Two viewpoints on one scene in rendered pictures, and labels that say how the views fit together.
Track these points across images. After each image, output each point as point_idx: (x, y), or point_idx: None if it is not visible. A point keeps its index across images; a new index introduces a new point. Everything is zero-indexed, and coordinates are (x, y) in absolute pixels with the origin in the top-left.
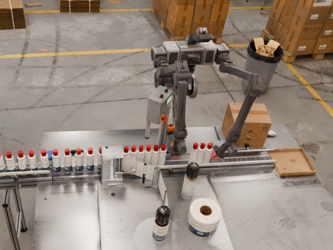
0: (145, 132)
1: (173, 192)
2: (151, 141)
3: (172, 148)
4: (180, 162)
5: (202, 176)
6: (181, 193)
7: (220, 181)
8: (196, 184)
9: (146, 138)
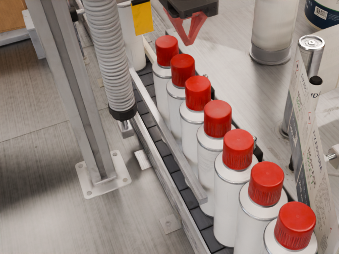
0: (121, 89)
1: (282, 80)
2: (15, 220)
3: (183, 1)
4: (136, 89)
5: (179, 38)
6: (275, 61)
7: (164, 26)
8: (217, 43)
9: (136, 104)
